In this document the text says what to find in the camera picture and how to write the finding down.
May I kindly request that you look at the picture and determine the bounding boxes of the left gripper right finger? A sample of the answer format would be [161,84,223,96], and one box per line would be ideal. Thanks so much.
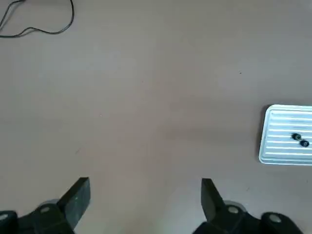
[192,178,302,234]

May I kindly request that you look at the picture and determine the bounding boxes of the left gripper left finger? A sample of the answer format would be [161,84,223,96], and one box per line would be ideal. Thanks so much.
[0,177,91,234]

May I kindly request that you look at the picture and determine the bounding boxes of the ribbed silver metal tray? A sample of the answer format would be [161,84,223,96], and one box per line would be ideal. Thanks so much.
[258,104,312,167]

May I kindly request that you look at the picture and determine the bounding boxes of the thin dark lamp cable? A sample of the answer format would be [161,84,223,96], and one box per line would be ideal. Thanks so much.
[0,0,75,38]

